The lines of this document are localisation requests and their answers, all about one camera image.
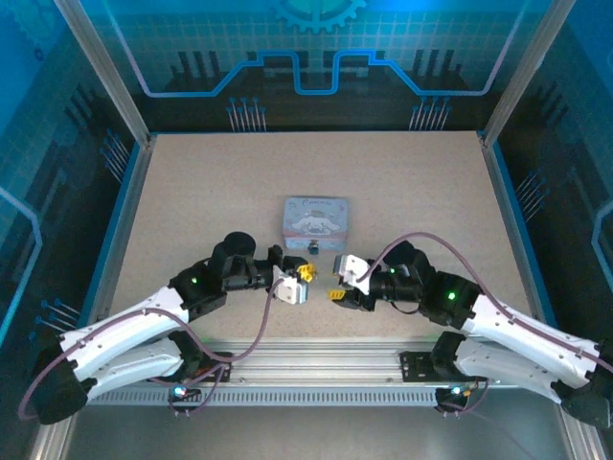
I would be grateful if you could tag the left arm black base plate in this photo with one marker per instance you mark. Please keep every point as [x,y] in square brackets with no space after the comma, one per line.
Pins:
[218,366]

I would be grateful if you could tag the aluminium table side rail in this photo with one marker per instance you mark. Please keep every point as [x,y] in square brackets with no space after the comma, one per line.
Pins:
[117,239]
[519,239]

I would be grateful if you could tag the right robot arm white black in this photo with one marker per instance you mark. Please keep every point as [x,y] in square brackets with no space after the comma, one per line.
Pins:
[527,338]

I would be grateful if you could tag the aluminium front mounting rail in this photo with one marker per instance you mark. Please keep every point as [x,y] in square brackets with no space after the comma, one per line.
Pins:
[316,361]

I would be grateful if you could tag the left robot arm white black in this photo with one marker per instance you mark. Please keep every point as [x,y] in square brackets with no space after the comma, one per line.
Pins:
[120,322]

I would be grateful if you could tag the small LED circuit board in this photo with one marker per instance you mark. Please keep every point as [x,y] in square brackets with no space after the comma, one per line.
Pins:
[455,391]
[179,391]

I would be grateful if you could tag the aluminium frame post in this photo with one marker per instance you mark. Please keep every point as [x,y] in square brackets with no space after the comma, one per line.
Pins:
[522,72]
[103,72]

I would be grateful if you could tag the small blue padlock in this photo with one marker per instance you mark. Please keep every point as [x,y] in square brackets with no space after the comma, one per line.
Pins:
[313,247]

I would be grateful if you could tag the light blue cartoon tin box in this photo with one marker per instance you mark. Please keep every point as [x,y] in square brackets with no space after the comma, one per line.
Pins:
[315,221]

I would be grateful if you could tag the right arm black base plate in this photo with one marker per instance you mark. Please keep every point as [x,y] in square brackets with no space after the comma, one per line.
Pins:
[416,366]

